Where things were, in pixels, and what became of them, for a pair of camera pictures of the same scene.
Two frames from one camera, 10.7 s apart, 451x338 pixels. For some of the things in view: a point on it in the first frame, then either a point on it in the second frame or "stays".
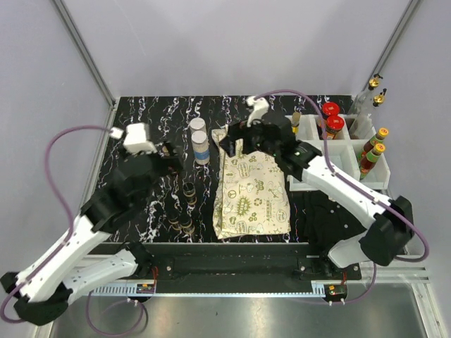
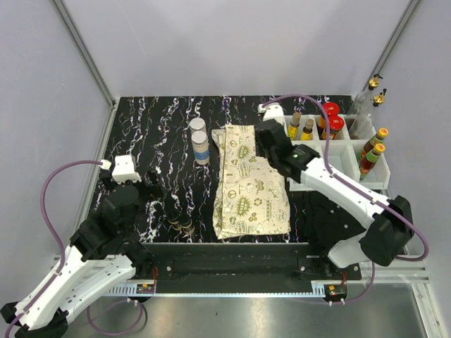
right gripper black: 235,132 → 259,150
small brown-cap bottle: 295,122 stays
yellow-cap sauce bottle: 371,159 stays
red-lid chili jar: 334,125 stays
